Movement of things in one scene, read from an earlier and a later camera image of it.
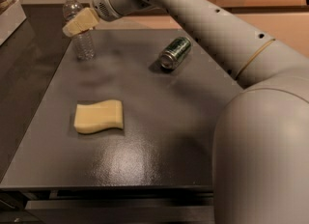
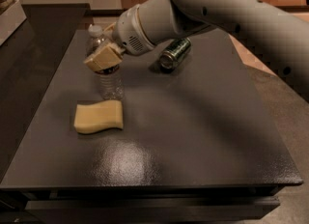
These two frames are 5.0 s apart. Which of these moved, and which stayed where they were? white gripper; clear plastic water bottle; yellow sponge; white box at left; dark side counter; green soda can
Moved: white gripper; clear plastic water bottle
Stayed: green soda can; dark side counter; yellow sponge; white box at left
